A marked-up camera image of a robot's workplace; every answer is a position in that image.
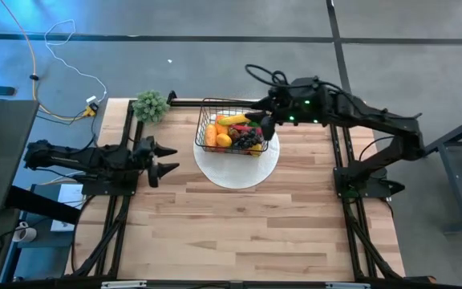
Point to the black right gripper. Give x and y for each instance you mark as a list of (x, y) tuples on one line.
[(303, 104)]

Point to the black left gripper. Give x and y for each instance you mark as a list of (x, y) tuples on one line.
[(143, 154)]

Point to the yellow banana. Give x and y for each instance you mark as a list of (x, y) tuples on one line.
[(235, 119)]

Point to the dark grape bunch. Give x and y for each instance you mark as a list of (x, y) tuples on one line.
[(249, 138)]

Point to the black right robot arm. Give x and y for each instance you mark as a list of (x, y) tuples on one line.
[(375, 116)]

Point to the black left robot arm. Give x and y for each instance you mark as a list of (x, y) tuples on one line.
[(74, 158)]

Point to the green succulent plant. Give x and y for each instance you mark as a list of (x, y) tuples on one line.
[(151, 106)]

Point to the black table clamp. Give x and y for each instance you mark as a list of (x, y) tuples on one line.
[(171, 96)]

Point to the white round plate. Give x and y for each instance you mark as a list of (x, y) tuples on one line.
[(235, 172)]

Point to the white yellow power plug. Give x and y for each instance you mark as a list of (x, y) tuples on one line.
[(91, 100)]

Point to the white paper box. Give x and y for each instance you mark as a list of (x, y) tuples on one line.
[(70, 198)]

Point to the black desk support beam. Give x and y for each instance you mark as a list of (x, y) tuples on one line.
[(42, 206)]

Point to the white mug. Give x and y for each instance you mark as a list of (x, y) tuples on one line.
[(25, 233)]

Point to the black aluminium table frame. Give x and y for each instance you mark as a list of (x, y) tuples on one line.
[(187, 103)]

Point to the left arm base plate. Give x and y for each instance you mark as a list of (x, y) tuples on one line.
[(106, 188)]

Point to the white metal bracket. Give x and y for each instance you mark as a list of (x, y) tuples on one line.
[(347, 286), (123, 284)]

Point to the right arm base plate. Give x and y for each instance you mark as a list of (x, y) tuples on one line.
[(369, 186)]

